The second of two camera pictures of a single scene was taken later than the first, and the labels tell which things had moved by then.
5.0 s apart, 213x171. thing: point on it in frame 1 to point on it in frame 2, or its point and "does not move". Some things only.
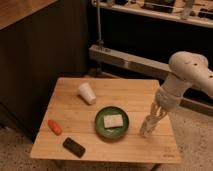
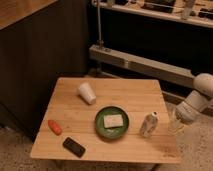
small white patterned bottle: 147,126 does not move
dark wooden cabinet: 40,42 does not move
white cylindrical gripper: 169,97 to 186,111
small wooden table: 99,120 does not move
